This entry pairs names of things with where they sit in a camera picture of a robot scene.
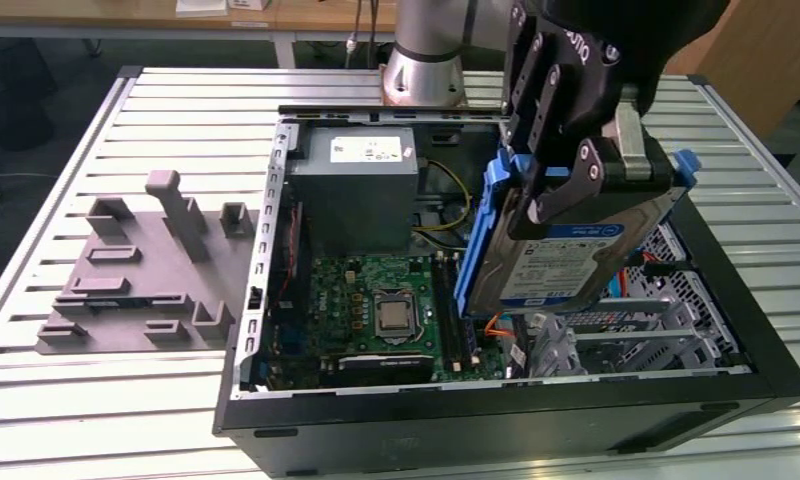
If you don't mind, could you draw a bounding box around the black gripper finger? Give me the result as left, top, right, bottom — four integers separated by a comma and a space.
500, 0, 542, 151
510, 29, 608, 242

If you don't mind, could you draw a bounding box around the hard disk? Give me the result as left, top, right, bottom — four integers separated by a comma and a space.
454, 148, 700, 317

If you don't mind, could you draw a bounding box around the grey disk bay cage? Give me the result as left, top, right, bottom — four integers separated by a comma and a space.
530, 297, 732, 376

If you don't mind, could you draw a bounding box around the wooden cabinet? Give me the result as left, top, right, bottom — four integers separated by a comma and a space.
666, 0, 800, 151

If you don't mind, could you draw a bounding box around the black RAM slot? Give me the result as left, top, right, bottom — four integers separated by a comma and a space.
431, 252, 466, 374

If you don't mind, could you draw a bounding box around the grey power supply unit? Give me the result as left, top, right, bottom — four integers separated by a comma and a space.
285, 124, 420, 259

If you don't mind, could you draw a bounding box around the silver CPU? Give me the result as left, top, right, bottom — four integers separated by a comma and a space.
377, 300, 415, 332

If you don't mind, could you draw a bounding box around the green motherboard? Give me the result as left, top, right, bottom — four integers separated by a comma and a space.
265, 252, 508, 389

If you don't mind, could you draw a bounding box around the CPU socket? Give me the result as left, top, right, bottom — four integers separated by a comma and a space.
368, 287, 427, 347

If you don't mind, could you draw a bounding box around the black graphics card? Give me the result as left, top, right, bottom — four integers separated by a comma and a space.
319, 353, 436, 387

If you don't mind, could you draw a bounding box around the black open PC case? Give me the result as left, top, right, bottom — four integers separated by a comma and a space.
212, 103, 800, 476

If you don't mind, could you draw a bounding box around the grey parts rack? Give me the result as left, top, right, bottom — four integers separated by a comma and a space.
33, 169, 261, 357

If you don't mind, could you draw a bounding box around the black chair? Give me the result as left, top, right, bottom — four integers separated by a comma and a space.
0, 37, 61, 151

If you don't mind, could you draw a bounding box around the yellow wire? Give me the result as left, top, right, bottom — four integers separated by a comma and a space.
412, 158, 474, 234

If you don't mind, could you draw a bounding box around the red wire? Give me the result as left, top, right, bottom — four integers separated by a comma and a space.
285, 202, 307, 281
630, 252, 682, 267

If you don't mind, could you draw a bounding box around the black cable with silver plug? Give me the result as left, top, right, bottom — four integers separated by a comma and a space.
344, 0, 381, 69

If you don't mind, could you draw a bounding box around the orange wire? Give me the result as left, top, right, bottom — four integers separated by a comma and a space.
483, 312, 532, 344

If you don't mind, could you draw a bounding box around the wooden desk white frame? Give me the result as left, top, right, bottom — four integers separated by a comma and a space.
0, 0, 508, 69

